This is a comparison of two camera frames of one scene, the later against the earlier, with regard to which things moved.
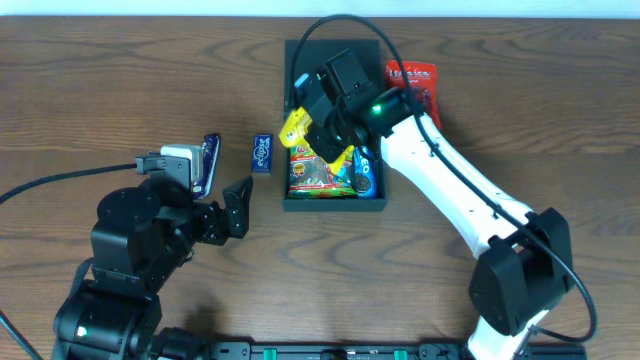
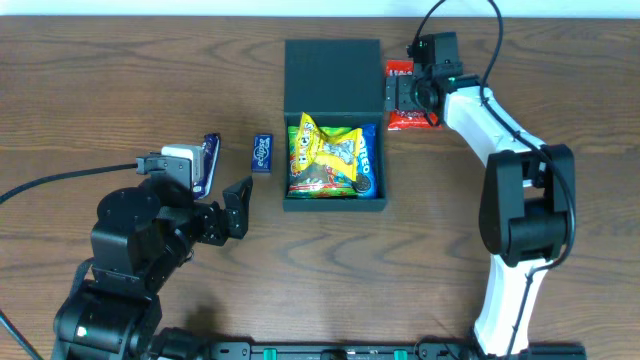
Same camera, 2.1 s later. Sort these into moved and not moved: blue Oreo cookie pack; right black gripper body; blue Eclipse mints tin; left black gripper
Moved: right black gripper body
Not moved: blue Eclipse mints tin; left black gripper; blue Oreo cookie pack
